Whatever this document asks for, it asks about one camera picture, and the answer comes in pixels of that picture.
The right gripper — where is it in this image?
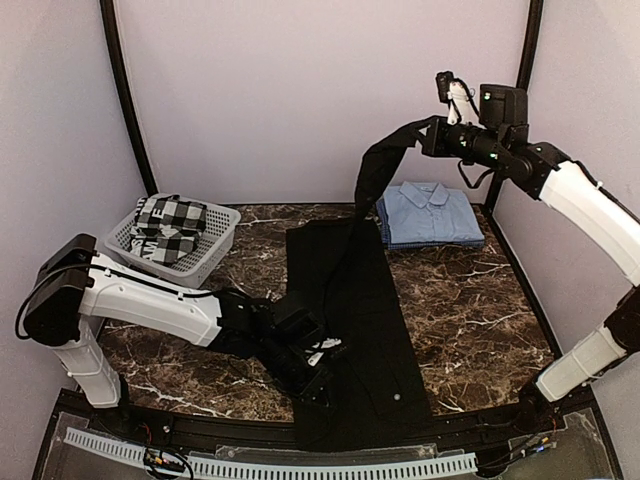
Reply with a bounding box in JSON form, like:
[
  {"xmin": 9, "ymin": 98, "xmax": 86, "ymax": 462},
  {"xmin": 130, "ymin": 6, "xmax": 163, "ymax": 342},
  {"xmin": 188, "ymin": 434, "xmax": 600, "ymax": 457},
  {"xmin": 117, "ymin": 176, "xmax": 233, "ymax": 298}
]
[{"xmin": 411, "ymin": 114, "xmax": 506, "ymax": 169}]

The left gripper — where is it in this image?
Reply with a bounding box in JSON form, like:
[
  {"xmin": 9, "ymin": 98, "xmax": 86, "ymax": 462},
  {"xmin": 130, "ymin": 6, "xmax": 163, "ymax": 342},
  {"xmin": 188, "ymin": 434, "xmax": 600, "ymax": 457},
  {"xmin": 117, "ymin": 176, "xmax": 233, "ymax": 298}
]
[{"xmin": 257, "ymin": 334, "xmax": 337, "ymax": 414}]

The black long sleeve shirt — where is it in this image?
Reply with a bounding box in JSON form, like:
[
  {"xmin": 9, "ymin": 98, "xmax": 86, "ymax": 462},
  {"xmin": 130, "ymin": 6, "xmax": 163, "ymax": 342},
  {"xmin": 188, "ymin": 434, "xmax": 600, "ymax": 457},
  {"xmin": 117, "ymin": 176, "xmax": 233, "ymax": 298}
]
[{"xmin": 286, "ymin": 120, "xmax": 432, "ymax": 453}]

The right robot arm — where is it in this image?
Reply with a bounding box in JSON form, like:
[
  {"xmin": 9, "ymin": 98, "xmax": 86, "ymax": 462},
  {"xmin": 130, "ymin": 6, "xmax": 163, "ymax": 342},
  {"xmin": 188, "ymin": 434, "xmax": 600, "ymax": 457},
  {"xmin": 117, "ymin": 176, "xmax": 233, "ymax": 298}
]
[{"xmin": 410, "ymin": 116, "xmax": 639, "ymax": 434}]

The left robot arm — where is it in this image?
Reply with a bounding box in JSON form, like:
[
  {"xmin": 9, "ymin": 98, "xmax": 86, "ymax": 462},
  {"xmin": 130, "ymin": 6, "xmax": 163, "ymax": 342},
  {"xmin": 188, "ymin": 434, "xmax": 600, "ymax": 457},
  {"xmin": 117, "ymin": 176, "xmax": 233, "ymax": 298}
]
[{"xmin": 14, "ymin": 234, "xmax": 333, "ymax": 436}]

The light blue folded shirt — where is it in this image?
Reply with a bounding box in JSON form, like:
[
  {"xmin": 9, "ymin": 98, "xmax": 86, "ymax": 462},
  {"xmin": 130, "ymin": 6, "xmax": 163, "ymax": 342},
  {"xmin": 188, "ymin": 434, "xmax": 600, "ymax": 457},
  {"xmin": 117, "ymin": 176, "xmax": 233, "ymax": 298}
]
[{"xmin": 380, "ymin": 181, "xmax": 485, "ymax": 243}]

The grey plastic basket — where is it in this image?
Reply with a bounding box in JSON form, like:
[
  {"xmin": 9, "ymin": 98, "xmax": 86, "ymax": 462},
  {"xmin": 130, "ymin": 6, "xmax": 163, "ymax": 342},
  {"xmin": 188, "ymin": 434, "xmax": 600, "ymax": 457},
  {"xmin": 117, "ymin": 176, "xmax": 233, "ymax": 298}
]
[{"xmin": 104, "ymin": 195, "xmax": 241, "ymax": 288}]

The black white checkered shirt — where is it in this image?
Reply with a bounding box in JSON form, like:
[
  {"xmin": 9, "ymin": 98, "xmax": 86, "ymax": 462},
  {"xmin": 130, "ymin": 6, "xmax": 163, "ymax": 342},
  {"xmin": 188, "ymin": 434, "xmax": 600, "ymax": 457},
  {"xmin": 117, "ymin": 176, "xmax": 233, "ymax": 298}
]
[{"xmin": 129, "ymin": 194, "xmax": 207, "ymax": 267}]

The black front rail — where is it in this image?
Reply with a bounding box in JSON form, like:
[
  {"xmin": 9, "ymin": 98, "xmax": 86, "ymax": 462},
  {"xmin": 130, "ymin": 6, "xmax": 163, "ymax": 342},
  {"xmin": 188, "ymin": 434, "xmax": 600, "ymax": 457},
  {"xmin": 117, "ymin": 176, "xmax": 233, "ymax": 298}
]
[{"xmin": 58, "ymin": 392, "xmax": 552, "ymax": 453}]

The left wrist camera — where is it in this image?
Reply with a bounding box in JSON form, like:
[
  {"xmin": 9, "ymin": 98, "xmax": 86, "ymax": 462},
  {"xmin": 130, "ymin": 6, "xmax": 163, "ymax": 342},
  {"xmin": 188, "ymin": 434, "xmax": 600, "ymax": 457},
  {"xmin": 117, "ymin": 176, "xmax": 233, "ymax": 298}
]
[{"xmin": 272, "ymin": 292, "xmax": 347, "ymax": 368}]

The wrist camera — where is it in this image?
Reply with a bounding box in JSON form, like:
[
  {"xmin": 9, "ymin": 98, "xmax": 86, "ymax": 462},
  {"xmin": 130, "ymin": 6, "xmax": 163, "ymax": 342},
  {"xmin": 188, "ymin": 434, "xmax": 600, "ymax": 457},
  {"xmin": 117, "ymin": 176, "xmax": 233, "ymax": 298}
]
[
  {"xmin": 435, "ymin": 70, "xmax": 529, "ymax": 136},
  {"xmin": 272, "ymin": 292, "xmax": 347, "ymax": 368}
]

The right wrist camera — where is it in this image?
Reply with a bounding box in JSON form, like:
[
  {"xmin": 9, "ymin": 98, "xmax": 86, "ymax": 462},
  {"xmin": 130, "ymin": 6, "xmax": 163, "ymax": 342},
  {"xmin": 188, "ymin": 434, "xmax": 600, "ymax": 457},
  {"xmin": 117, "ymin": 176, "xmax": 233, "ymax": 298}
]
[{"xmin": 435, "ymin": 70, "xmax": 529, "ymax": 136}]

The white slotted cable duct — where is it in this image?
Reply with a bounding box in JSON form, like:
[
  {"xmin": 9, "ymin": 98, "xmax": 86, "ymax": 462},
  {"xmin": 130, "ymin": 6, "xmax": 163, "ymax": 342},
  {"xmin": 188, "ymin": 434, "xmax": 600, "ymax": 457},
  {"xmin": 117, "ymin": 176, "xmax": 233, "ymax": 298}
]
[{"xmin": 63, "ymin": 427, "xmax": 478, "ymax": 480}]

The left black frame post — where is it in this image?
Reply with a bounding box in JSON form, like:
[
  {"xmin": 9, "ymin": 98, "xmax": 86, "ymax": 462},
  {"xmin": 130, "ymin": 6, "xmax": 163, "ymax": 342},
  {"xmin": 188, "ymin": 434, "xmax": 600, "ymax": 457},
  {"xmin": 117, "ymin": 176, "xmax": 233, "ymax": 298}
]
[{"xmin": 99, "ymin": 0, "xmax": 159, "ymax": 195}]

